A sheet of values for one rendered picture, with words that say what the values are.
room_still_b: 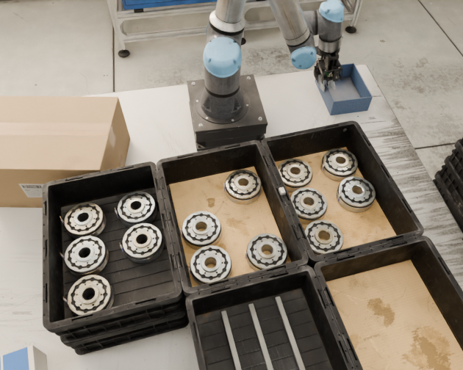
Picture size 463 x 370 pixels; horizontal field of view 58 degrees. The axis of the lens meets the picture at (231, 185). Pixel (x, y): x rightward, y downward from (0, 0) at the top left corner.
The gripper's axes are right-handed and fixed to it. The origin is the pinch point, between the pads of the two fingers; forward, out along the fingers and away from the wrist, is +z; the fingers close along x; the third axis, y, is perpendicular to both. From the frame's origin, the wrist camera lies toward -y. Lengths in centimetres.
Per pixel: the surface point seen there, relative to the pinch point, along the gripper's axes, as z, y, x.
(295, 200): -14, 56, -24
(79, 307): -22, 78, -80
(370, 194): -11, 57, -3
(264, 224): -12, 61, -34
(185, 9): 38, -136, -53
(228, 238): -14, 64, -44
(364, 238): -9, 69, -8
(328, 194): -10, 53, -14
